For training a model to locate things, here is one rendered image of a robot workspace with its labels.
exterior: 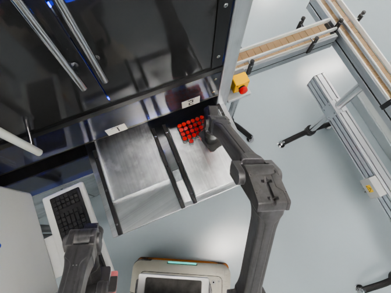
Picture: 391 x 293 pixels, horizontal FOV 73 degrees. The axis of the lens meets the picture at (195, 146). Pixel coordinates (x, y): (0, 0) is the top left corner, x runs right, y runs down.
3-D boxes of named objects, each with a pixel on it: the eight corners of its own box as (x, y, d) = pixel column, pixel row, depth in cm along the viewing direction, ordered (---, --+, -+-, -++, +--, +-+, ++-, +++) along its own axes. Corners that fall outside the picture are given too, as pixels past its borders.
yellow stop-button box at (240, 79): (227, 81, 126) (228, 72, 120) (240, 76, 127) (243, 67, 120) (233, 94, 124) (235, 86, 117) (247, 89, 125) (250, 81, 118)
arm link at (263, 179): (256, 192, 52) (302, 189, 54) (235, 160, 64) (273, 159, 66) (228, 334, 70) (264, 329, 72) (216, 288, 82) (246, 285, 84)
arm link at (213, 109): (206, 125, 95) (229, 125, 96) (203, 97, 98) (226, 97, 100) (200, 138, 106) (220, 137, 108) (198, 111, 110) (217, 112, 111)
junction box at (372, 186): (359, 181, 163) (368, 178, 155) (366, 178, 164) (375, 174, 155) (370, 199, 160) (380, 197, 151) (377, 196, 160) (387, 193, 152)
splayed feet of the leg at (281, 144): (275, 142, 219) (281, 136, 206) (327, 121, 225) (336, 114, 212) (280, 150, 217) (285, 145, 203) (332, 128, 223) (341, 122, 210)
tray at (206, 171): (169, 130, 127) (168, 127, 124) (218, 111, 130) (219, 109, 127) (195, 196, 117) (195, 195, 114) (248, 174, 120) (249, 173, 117)
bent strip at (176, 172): (173, 174, 120) (171, 171, 115) (179, 171, 121) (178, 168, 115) (184, 202, 116) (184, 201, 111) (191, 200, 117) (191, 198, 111)
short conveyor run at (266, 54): (219, 90, 138) (221, 73, 123) (206, 67, 142) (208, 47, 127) (331, 49, 147) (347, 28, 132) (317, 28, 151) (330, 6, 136)
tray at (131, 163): (93, 135, 126) (90, 132, 122) (145, 116, 129) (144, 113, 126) (114, 202, 116) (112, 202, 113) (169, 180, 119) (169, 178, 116)
